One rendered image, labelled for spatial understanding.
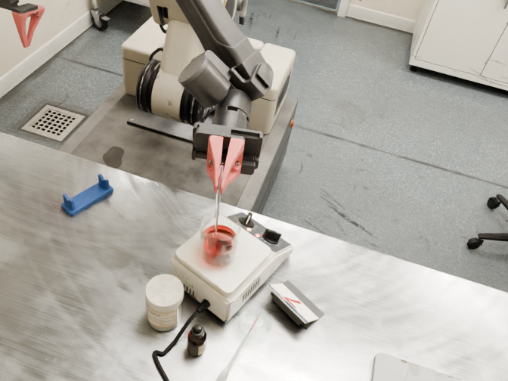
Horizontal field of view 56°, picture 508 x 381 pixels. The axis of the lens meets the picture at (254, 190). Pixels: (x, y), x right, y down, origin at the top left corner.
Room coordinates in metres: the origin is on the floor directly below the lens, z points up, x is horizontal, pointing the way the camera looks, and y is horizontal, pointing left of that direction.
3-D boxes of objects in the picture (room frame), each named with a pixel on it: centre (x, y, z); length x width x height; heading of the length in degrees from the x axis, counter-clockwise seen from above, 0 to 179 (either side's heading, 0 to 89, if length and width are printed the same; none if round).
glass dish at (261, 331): (0.40, -0.04, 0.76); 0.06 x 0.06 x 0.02
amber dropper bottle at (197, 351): (0.35, 0.04, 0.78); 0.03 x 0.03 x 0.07
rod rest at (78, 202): (0.62, 0.32, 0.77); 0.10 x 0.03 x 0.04; 148
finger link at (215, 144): (0.50, 0.04, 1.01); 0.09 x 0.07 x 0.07; 3
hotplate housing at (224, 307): (0.51, 0.02, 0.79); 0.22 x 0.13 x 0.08; 150
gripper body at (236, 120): (0.57, 0.05, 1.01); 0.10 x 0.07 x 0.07; 93
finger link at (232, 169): (0.50, 0.06, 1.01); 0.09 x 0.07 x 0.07; 3
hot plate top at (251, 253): (0.49, 0.03, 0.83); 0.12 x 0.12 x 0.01; 60
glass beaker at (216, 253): (0.47, 0.04, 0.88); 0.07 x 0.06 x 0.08; 128
